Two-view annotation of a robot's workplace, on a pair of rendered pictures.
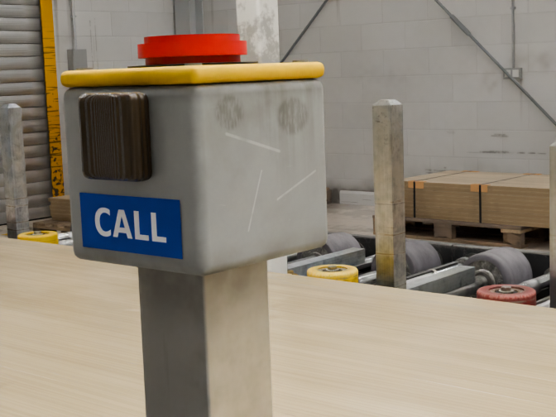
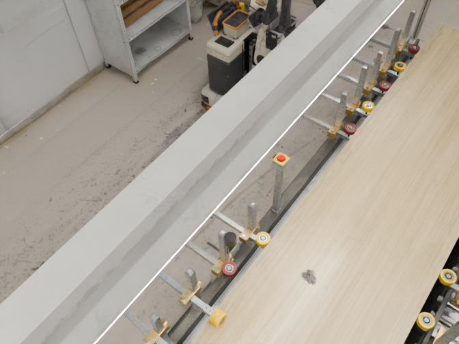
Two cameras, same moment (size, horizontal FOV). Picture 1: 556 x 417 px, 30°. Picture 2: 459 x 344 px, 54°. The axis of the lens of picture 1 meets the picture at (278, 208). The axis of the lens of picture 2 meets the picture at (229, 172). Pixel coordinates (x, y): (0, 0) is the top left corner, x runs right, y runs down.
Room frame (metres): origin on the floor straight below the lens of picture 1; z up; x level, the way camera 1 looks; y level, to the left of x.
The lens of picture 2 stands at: (0.08, -1.43, 3.08)
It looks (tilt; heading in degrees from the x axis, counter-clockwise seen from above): 53 degrees down; 89
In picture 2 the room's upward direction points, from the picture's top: 3 degrees counter-clockwise
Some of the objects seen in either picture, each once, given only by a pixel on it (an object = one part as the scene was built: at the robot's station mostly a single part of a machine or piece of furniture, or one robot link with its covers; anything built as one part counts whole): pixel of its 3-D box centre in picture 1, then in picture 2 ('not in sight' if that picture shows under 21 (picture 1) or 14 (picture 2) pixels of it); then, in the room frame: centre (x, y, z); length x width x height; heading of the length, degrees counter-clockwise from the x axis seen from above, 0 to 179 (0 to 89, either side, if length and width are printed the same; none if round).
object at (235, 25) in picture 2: not in sight; (237, 24); (0.26, 1.72, 0.87); 0.23 x 0.15 x 0.11; 49
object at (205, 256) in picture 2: not in sight; (201, 252); (-0.08, -0.30, 0.84); 0.43 x 0.03 x 0.04; 139
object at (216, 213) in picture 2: not in sight; (234, 225); (0.12, -0.14, 0.84); 0.43 x 0.03 x 0.04; 139
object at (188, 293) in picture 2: not in sight; (190, 292); (-0.12, -0.57, 0.95); 0.14 x 0.06 x 0.05; 49
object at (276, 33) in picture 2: not in sight; (279, 29); (0.57, 1.45, 0.99); 0.28 x 0.16 x 0.22; 49
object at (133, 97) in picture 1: (114, 136); not in sight; (0.36, 0.05, 1.20); 0.03 x 0.01 x 0.03; 49
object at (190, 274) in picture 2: not in sight; (194, 291); (-0.11, -0.55, 0.93); 0.04 x 0.04 x 0.48; 49
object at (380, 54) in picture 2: not in sight; (373, 78); (1.19, 0.97, 0.88); 0.04 x 0.04 x 0.48; 49
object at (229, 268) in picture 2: not in sight; (229, 271); (0.07, -0.43, 0.85); 0.08 x 0.08 x 0.11
